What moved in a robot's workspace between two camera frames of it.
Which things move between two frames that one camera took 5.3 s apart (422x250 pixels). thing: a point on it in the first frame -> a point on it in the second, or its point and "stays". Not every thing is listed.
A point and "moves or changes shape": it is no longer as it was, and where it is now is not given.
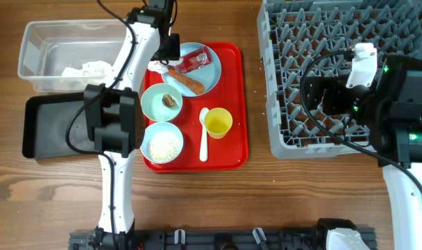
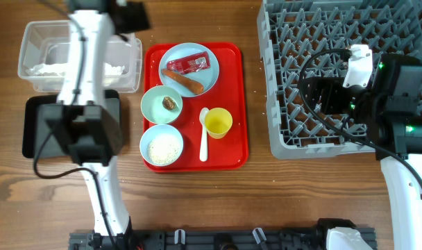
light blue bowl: [162, 143] stays
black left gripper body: [171, 49] -> [132, 21]
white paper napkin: [96, 68] moves or changes shape
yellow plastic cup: [218, 121] stays
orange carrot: [191, 85] stays
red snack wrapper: [193, 60] moves or changes shape
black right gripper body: [357, 100] stays
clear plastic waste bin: [48, 46] stays
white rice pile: [163, 147] stays
